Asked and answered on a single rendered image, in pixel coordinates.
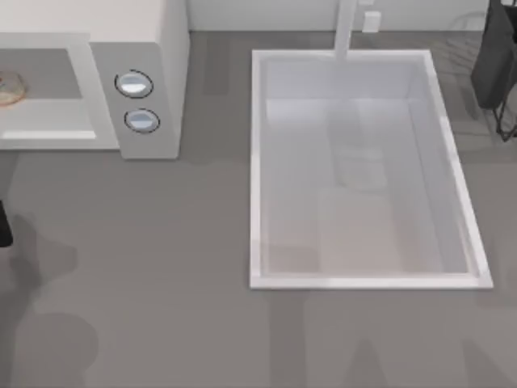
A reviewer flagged white sink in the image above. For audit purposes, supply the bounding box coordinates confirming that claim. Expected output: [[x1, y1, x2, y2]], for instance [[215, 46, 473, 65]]
[[249, 48, 494, 290]]

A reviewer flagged round microwave knob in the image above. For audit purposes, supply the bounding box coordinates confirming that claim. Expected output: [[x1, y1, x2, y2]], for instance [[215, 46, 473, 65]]
[[123, 108, 162, 134], [114, 69, 155, 99]]

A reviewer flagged pale microwave oven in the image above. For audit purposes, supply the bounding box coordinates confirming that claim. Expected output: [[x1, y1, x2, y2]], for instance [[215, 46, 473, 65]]
[[0, 0, 191, 161]]

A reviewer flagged tall white tap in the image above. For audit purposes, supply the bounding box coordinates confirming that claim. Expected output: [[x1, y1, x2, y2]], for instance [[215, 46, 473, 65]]
[[333, 0, 358, 62]]

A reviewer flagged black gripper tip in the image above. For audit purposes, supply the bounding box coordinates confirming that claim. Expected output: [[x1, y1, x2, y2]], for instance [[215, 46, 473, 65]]
[[0, 200, 15, 248]]

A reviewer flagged round bread with icing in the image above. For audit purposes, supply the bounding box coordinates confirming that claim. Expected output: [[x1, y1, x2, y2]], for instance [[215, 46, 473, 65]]
[[0, 70, 29, 108]]

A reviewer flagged white wall socket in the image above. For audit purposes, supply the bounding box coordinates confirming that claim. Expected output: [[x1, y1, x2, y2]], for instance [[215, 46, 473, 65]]
[[362, 11, 381, 34]]

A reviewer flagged black wire rack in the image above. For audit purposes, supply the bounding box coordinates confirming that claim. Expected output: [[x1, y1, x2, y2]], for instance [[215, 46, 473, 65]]
[[470, 0, 517, 142]]

